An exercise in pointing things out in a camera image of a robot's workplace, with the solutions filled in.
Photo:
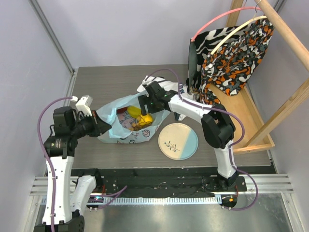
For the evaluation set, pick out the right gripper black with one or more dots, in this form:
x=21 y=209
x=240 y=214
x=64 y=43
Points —
x=147 y=95

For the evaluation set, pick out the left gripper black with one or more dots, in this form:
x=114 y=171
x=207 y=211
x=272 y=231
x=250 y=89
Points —
x=99 y=126

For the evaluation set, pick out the yellow fake banana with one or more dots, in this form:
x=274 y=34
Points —
x=134 y=111

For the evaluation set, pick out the yellow fake pear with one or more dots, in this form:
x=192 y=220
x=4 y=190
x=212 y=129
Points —
x=146 y=119

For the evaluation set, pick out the light blue plastic bag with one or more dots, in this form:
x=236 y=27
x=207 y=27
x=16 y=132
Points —
x=120 y=133

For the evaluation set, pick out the red fake apple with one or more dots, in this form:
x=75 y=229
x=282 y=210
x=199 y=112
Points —
x=121 y=110

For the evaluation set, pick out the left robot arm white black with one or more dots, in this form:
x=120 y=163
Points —
x=64 y=211

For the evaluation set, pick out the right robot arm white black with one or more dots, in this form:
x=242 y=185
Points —
x=218 y=128

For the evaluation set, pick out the white jersey with navy trim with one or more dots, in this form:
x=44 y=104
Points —
x=169 y=83

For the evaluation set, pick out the cream and blue plate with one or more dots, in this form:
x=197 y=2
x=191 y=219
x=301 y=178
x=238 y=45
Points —
x=178 y=141

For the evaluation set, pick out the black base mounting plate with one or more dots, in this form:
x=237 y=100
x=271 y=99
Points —
x=182 y=182

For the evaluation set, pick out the zebra print garment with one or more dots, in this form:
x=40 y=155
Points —
x=205 y=46

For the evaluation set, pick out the pink hanger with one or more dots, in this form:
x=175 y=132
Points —
x=221 y=16

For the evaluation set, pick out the orange camouflage print garment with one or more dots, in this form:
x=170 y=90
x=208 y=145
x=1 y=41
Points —
x=262 y=31

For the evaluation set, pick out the wooden clothes rack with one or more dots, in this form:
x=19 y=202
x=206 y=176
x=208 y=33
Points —
x=274 y=105

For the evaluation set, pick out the cream hanger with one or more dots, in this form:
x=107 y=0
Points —
x=235 y=31

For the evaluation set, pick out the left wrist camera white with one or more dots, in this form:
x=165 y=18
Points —
x=83 y=105

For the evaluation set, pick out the white slotted cable duct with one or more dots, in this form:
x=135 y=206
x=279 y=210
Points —
x=167 y=201

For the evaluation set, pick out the aluminium frame post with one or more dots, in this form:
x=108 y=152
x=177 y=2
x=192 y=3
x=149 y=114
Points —
x=51 y=34

